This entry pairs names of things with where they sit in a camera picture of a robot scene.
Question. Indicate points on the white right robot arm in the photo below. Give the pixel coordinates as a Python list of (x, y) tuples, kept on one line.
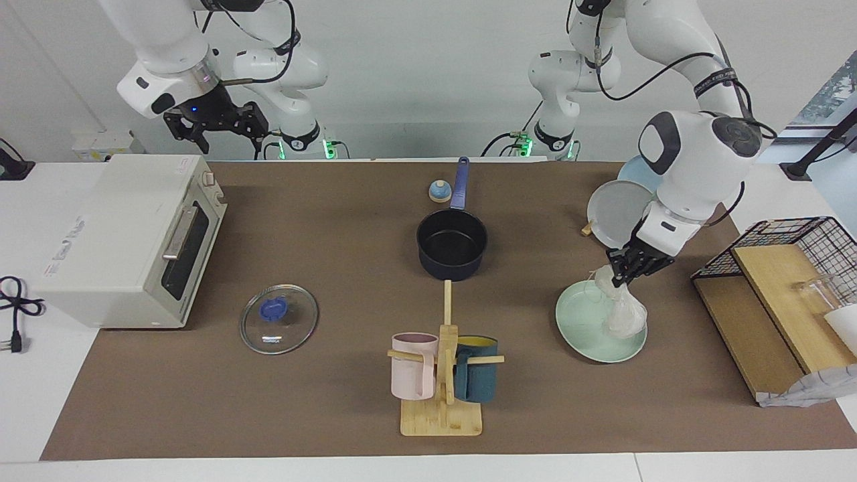
[(161, 40)]

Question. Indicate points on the glass lid blue knob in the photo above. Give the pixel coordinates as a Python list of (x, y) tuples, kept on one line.
[(273, 309)]

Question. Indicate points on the wooden mug tree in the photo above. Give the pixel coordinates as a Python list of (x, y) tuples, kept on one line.
[(442, 418)]

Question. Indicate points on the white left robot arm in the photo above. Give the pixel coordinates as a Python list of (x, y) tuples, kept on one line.
[(703, 161)]

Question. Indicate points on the clear glass cup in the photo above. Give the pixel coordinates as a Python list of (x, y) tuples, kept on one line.
[(813, 291)]

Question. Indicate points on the white power strip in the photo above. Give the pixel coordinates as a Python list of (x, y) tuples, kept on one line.
[(100, 144)]

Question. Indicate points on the light green plate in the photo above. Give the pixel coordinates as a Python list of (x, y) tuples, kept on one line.
[(582, 321)]

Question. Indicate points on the black clamp stand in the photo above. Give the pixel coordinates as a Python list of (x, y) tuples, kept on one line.
[(13, 169)]

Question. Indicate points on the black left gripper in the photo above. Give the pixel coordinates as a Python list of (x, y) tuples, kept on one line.
[(653, 254)]

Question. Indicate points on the white vermicelli bundle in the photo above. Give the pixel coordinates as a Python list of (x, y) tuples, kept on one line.
[(626, 318)]

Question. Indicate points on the small blue shaker jar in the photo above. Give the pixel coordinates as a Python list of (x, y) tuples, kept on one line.
[(440, 193)]

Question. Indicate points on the black pole stand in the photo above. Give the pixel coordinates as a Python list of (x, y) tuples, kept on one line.
[(797, 169)]

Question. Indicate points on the grey plate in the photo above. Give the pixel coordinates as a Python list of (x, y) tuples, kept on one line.
[(616, 211)]

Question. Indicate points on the pink mug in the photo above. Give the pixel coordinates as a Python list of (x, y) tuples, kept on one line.
[(414, 371)]

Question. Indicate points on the light blue plate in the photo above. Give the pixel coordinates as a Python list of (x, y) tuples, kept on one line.
[(633, 177)]

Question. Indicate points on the grey marbled cloth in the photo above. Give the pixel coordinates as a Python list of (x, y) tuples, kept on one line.
[(810, 388)]

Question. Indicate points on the white toaster oven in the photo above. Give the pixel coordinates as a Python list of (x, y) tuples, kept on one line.
[(107, 234)]

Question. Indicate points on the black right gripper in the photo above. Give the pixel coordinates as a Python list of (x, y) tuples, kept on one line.
[(201, 117)]

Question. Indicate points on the brown table mat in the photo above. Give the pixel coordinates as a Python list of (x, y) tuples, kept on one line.
[(301, 402)]

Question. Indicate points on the wooden plate rack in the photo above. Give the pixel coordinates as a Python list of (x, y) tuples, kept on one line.
[(586, 229)]

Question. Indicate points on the white cylindrical container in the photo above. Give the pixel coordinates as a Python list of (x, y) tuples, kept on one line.
[(843, 321)]

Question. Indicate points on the dark teal mug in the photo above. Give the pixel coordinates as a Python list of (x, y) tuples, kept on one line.
[(477, 378)]

